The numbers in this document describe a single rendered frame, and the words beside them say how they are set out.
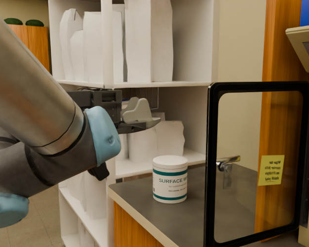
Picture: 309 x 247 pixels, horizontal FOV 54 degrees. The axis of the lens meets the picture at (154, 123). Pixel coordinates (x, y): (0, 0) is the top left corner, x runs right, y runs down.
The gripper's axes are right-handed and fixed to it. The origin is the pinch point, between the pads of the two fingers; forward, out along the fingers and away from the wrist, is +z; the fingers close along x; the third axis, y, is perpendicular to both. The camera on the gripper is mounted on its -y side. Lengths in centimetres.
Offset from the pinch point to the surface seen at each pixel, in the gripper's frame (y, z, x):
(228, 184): -14.4, 16.0, -5.1
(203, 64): 15, 86, 91
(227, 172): -11.4, 15.3, -5.4
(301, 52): 14.9, 36.4, -6.5
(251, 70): 11, 86, 55
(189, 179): -37, 48, 53
